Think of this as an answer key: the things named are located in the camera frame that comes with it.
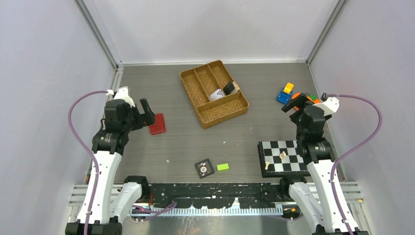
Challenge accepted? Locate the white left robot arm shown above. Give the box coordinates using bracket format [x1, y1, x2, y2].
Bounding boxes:
[65, 98, 155, 235]

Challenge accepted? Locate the blue toy brick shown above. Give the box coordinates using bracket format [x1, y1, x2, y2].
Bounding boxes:
[276, 90, 293, 105]

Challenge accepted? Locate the yellow toy brick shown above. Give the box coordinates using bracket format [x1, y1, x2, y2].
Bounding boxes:
[283, 82, 294, 94]

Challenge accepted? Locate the red leather card holder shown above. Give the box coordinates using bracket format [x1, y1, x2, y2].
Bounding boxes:
[149, 113, 166, 135]

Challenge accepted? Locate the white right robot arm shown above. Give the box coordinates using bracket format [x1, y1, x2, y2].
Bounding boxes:
[279, 93, 368, 235]

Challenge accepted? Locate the green rectangular block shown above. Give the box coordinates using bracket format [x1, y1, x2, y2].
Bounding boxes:
[217, 163, 230, 171]

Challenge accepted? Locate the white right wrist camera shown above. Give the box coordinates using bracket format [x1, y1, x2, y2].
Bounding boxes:
[314, 97, 340, 117]

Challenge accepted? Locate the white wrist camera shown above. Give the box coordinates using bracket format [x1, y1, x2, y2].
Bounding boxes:
[314, 97, 340, 117]
[106, 86, 136, 107]

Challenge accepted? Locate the wooden chess piece upper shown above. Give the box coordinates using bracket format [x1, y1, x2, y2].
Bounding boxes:
[279, 151, 286, 159]

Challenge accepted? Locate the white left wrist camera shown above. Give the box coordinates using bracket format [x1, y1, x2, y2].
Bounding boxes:
[106, 86, 136, 107]

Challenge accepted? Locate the black credit card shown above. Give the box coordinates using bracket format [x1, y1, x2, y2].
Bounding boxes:
[223, 82, 237, 95]

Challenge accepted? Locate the poker chip in black case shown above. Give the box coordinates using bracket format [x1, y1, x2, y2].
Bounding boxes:
[195, 159, 215, 179]

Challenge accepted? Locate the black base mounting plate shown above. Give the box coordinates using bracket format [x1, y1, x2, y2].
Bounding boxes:
[136, 183, 294, 209]

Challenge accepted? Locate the black white chessboard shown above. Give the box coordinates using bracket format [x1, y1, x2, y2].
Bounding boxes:
[257, 141, 310, 178]

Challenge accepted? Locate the woven wicker divided tray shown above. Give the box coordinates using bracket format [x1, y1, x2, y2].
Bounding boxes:
[180, 60, 249, 129]

